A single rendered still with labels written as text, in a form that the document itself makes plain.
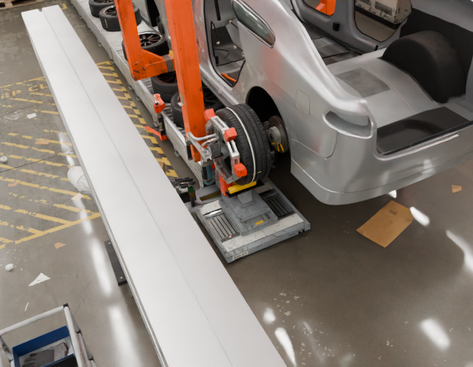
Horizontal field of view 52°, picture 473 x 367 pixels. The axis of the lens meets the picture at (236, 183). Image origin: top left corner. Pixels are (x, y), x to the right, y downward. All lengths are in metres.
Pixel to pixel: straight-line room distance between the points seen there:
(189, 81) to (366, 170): 1.64
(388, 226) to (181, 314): 4.25
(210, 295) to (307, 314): 3.48
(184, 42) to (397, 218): 2.46
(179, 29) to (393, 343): 2.81
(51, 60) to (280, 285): 3.37
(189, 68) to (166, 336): 3.70
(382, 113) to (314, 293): 1.63
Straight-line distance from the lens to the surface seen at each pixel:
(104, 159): 0.62
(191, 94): 4.16
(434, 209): 4.91
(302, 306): 3.95
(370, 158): 3.32
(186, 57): 4.02
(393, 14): 8.51
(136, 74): 6.10
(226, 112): 3.91
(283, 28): 3.69
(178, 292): 0.44
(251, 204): 4.43
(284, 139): 4.09
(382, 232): 4.56
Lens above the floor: 3.16
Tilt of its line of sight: 39 degrees down
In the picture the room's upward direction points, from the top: 5 degrees counter-clockwise
